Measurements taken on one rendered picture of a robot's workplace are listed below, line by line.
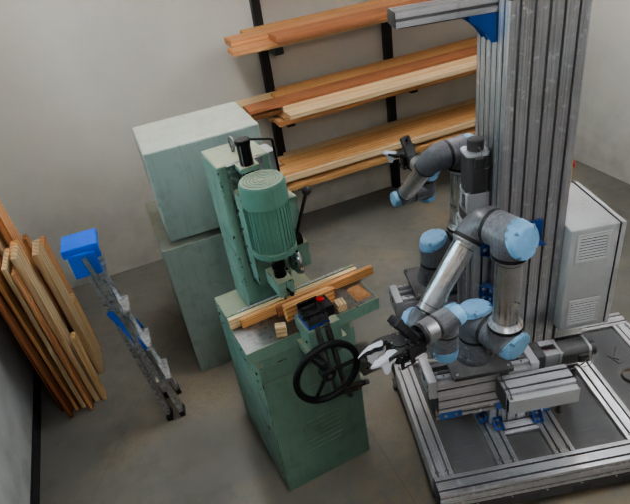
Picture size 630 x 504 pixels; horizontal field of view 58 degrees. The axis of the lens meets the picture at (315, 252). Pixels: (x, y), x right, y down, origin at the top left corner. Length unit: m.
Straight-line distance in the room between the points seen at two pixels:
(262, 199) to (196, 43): 2.39
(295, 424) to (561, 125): 1.60
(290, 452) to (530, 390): 1.09
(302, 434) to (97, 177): 2.57
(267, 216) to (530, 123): 0.94
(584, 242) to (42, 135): 3.42
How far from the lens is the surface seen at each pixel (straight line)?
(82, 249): 2.77
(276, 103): 4.06
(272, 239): 2.13
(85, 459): 3.43
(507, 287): 1.90
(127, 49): 4.22
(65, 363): 3.45
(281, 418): 2.54
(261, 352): 2.27
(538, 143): 2.05
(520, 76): 1.92
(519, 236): 1.77
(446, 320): 1.75
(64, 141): 4.35
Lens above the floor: 2.38
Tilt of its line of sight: 33 degrees down
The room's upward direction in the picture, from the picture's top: 9 degrees counter-clockwise
